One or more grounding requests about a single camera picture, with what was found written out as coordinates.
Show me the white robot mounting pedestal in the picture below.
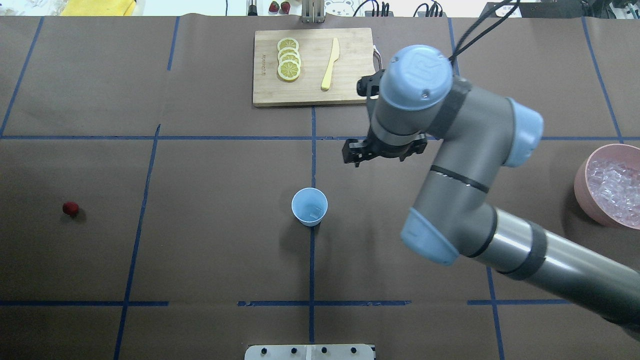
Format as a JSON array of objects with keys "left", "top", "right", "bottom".
[{"left": 244, "top": 343, "right": 377, "bottom": 360}]

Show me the pile of clear ice cubes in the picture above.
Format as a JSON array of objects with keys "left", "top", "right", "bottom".
[{"left": 586, "top": 159, "right": 640, "bottom": 228}]

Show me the left strawberry at table edge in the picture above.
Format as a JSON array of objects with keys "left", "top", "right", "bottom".
[{"left": 268, "top": 0, "right": 281, "bottom": 14}]

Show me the red strawberry on table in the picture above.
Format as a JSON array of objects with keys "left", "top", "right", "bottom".
[{"left": 62, "top": 202, "right": 80, "bottom": 218}]

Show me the ice cube in cup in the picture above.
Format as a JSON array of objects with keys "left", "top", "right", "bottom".
[{"left": 305, "top": 206, "right": 325, "bottom": 223}]

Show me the yellow cloth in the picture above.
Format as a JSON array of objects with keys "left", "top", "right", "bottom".
[{"left": 61, "top": 0, "right": 137, "bottom": 17}]

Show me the lemon slice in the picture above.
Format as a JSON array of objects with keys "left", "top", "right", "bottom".
[
  {"left": 278, "top": 47, "right": 301, "bottom": 60},
  {"left": 276, "top": 37, "right": 300, "bottom": 51},
  {"left": 277, "top": 61, "right": 302, "bottom": 82},
  {"left": 278, "top": 52, "right": 302, "bottom": 66}
]

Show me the aluminium frame post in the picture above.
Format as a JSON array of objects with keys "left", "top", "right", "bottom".
[{"left": 301, "top": 0, "right": 326, "bottom": 24}]

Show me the pink bowl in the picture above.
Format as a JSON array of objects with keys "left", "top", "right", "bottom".
[{"left": 573, "top": 143, "right": 639, "bottom": 230}]

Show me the top lemon slice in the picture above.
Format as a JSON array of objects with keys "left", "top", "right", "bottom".
[{"left": 276, "top": 37, "right": 300, "bottom": 51}]

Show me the right strawberry at table edge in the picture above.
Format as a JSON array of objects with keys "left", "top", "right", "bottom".
[{"left": 279, "top": 1, "right": 291, "bottom": 15}]

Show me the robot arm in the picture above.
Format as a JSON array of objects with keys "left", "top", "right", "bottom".
[{"left": 342, "top": 44, "right": 640, "bottom": 340}]

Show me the bottom lemon slice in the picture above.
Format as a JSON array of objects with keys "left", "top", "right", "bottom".
[{"left": 277, "top": 61, "right": 302, "bottom": 82}]

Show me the yellow plastic knife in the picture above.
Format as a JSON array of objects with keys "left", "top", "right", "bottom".
[{"left": 320, "top": 37, "right": 341, "bottom": 92}]

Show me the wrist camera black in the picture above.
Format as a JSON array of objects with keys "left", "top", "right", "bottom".
[{"left": 356, "top": 69, "right": 386, "bottom": 99}]

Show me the strawberry at table edge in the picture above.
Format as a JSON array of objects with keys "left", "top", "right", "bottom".
[
  {"left": 279, "top": 1, "right": 291, "bottom": 15},
  {"left": 268, "top": 0, "right": 281, "bottom": 14}
]

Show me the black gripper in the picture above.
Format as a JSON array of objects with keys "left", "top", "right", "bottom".
[{"left": 342, "top": 133, "right": 428, "bottom": 167}]

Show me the bamboo cutting board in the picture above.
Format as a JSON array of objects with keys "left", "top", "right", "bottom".
[{"left": 253, "top": 27, "right": 375, "bottom": 107}]

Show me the light blue paper cup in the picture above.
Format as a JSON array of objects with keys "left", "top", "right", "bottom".
[{"left": 291, "top": 187, "right": 329, "bottom": 227}]

